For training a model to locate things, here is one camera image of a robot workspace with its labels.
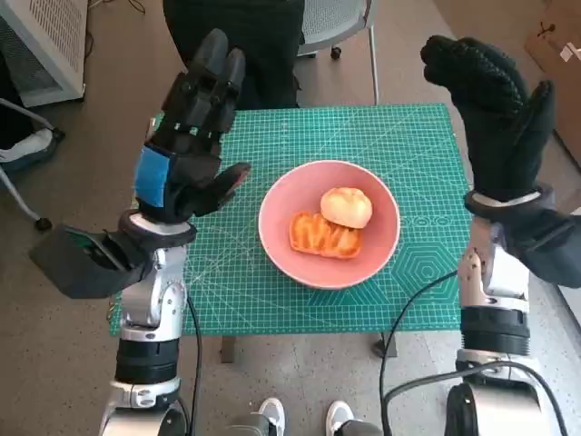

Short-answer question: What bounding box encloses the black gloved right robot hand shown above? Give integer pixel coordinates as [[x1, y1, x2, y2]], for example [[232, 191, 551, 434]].
[[419, 35, 556, 203]]

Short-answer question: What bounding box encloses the brown table leg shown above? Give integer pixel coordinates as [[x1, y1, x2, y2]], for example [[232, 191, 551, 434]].
[[372, 333, 399, 361]]

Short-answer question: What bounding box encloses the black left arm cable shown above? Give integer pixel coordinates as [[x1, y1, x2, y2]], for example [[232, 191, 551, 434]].
[[184, 297, 204, 436]]

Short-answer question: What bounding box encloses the round pale bun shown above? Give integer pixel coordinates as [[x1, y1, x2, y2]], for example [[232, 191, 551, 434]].
[[320, 186, 374, 230]]

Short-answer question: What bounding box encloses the grey tube chair with casters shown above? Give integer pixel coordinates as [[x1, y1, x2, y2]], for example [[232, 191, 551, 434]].
[[0, 97, 67, 231]]

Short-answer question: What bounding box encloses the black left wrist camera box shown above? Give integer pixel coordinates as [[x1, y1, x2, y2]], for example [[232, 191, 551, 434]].
[[29, 224, 155, 300]]

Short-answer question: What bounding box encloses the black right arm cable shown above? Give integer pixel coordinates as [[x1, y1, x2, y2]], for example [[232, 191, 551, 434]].
[[383, 361, 569, 436]]

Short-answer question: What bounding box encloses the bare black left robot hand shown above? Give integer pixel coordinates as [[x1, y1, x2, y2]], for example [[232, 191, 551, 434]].
[[133, 27, 253, 224]]

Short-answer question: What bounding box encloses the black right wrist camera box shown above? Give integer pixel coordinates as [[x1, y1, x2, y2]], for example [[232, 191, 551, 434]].
[[497, 194, 581, 290]]

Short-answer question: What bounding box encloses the grey mesh office chair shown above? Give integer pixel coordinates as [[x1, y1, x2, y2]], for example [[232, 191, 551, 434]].
[[297, 0, 381, 106]]

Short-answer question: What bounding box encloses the pink bowl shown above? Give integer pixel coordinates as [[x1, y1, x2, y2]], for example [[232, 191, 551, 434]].
[[257, 159, 401, 292]]

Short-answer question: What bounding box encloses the brown cardboard box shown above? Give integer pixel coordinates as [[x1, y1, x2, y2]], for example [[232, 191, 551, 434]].
[[524, 0, 581, 169]]

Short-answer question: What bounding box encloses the green cutting mat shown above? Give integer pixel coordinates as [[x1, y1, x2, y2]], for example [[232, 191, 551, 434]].
[[110, 103, 476, 338]]

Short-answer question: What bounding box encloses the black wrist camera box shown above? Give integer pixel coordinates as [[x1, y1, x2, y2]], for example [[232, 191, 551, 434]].
[[497, 194, 581, 290], [29, 224, 155, 300]]

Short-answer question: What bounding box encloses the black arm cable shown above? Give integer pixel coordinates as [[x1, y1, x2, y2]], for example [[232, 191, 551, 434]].
[[184, 297, 204, 436], [383, 361, 569, 436]]

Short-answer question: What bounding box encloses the white perforated cabinet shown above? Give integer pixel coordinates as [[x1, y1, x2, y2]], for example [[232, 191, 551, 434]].
[[0, 0, 90, 109]]

